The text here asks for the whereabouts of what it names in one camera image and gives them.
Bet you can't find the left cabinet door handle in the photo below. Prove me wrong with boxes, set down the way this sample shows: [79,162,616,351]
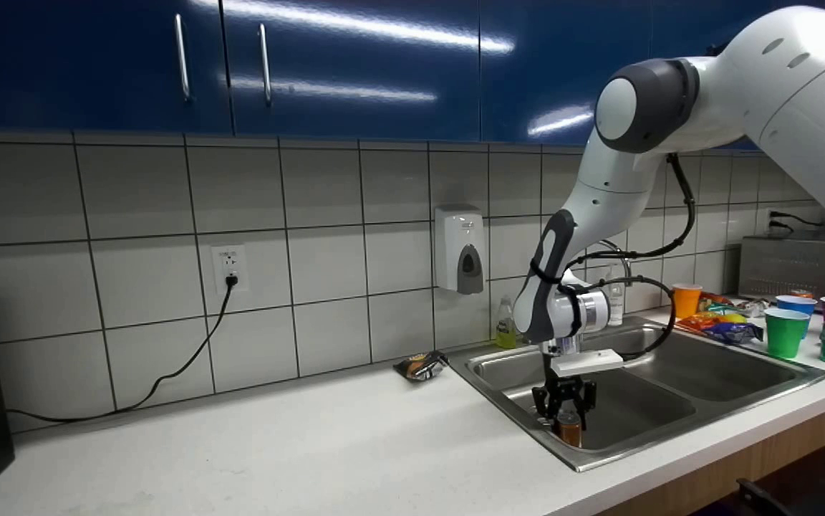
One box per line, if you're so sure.
[173,13,193,103]

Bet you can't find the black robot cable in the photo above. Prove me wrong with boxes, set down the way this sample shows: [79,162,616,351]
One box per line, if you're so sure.
[528,152,699,358]

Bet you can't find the white wall soap dispenser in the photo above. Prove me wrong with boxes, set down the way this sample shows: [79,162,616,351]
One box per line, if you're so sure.
[433,209,488,296]

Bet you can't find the orange plastic cup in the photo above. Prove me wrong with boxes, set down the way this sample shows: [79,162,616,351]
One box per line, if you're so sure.
[673,285,702,319]

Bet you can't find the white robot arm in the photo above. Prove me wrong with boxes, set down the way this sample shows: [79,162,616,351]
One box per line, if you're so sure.
[514,7,825,425]

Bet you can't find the black power cable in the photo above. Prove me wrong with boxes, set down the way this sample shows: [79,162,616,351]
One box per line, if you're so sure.
[7,272,243,428]

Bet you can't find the green dish soap bottle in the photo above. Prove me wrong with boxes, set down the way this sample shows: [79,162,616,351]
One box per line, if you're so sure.
[493,299,518,351]

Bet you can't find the blue plastic bowl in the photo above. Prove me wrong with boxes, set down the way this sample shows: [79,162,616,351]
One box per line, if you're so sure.
[775,296,821,319]

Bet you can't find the crumpled foil wrapper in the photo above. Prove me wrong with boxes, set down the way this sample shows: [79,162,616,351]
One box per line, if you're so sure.
[395,351,448,385]

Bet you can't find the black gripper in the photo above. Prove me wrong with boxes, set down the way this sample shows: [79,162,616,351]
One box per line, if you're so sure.
[533,375,597,433]

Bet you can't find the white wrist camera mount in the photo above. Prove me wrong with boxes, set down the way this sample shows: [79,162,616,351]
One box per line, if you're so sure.
[546,341,624,379]

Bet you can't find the cabinet door handle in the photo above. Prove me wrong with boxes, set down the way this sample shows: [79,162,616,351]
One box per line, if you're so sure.
[173,13,193,103]
[259,23,274,106]

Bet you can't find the right cabinet door handle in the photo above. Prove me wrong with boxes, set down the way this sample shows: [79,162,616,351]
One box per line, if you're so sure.
[259,23,274,106]

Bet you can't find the green plastic cup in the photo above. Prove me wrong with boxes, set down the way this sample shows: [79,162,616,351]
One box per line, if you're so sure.
[765,306,812,358]

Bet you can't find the stainless steel double sink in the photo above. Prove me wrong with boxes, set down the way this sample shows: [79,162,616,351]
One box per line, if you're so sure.
[450,329,825,470]

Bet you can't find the white wall outlet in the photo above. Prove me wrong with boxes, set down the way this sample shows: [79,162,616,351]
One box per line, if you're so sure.
[213,248,252,299]

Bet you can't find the colourful snack bags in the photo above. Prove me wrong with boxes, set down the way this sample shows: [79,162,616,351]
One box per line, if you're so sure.
[679,296,763,348]

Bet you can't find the grey metal box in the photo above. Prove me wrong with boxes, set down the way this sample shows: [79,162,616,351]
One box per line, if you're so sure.
[739,238,825,296]

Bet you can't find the orange soda can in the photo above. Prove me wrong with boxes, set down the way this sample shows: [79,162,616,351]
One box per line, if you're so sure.
[560,412,584,448]

